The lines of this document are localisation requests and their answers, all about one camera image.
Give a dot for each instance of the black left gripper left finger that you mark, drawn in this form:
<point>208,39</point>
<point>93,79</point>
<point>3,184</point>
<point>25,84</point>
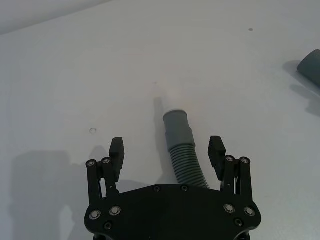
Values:
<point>116,160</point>

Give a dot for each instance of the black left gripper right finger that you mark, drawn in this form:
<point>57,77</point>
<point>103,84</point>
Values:
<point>217,157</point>

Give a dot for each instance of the dark grey tube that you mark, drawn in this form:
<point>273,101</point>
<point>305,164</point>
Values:
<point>311,67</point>

